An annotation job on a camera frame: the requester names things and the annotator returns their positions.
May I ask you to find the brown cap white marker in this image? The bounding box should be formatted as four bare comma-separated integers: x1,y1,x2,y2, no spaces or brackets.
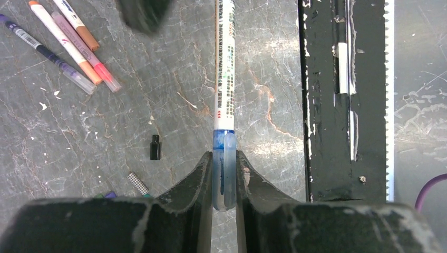
53,0,100,52

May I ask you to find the white slotted cable duct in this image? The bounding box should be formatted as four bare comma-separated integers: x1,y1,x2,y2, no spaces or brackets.
384,0,395,202

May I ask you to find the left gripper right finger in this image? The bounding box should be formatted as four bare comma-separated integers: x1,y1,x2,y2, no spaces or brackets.
236,151,442,252

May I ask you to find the black gel pen cap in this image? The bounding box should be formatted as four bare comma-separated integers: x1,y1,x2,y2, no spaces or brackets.
127,172,150,197

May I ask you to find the purple marker cap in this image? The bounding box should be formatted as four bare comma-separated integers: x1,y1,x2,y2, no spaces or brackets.
104,191,117,199

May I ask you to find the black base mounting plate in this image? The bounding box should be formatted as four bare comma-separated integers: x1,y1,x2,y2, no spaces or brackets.
298,1,387,203

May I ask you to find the clear blue pen cap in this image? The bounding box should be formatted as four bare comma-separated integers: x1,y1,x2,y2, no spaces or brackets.
212,130,237,212

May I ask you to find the blue cap gold pen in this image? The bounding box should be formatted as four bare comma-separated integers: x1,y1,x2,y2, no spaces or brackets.
214,0,235,131

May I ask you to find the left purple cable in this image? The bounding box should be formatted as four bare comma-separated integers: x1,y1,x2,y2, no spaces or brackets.
414,173,447,212

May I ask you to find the purple gel pen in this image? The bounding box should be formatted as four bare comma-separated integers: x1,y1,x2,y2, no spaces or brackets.
1,14,96,95

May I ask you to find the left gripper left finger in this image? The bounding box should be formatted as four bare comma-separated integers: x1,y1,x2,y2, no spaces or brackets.
1,152,212,252

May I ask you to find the black marker cap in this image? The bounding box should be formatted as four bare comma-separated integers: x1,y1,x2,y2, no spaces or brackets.
150,134,161,160

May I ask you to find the red cap pink marker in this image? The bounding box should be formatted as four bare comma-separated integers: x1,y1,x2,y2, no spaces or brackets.
51,11,121,92

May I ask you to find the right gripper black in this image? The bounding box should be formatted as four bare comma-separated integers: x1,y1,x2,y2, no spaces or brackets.
116,0,172,35

